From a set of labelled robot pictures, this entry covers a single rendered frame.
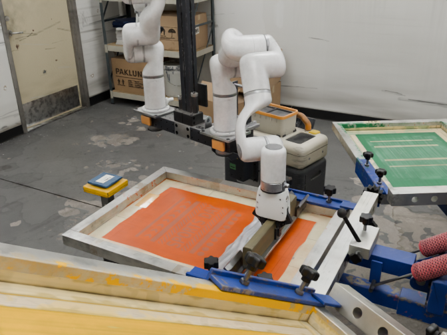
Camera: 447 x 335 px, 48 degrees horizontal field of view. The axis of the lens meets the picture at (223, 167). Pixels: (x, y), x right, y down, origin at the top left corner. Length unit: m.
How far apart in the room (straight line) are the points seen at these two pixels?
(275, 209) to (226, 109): 0.58
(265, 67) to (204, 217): 0.58
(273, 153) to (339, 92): 4.04
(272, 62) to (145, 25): 0.71
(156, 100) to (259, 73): 0.84
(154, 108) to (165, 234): 0.77
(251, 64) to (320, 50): 3.88
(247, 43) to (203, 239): 0.65
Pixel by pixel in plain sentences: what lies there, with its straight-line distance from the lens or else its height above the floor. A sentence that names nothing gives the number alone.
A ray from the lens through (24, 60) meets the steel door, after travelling 5.65.
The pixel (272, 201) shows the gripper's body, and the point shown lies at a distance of 1.50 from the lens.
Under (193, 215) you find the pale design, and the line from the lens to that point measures 1.78.
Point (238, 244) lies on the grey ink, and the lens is 1.61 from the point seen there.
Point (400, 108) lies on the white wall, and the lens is 5.34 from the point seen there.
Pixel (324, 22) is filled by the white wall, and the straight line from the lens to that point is 5.34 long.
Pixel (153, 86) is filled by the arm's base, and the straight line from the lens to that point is 2.26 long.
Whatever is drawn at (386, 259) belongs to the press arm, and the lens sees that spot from 1.47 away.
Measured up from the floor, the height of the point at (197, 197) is 0.95.
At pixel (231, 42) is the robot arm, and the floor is 1.55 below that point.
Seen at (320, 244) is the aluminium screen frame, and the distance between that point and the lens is 1.58.
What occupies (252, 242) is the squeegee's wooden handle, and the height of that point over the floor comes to 1.06.
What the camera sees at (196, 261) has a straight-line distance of 1.55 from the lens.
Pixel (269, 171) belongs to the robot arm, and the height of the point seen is 1.24.
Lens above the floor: 1.86
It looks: 25 degrees down
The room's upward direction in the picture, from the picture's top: 1 degrees counter-clockwise
